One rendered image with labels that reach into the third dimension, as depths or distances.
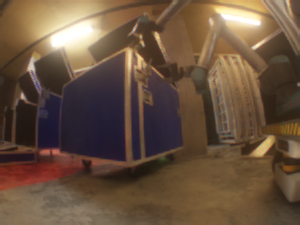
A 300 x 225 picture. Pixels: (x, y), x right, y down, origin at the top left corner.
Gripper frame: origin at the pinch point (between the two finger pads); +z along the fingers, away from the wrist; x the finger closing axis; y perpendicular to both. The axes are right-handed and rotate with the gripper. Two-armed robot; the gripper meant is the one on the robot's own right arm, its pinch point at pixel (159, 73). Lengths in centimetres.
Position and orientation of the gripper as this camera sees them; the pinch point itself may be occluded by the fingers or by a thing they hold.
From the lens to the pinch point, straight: 96.6
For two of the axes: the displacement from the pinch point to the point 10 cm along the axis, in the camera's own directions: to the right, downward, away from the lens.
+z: -9.9, 0.7, 1.1
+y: -1.2, -1.9, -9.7
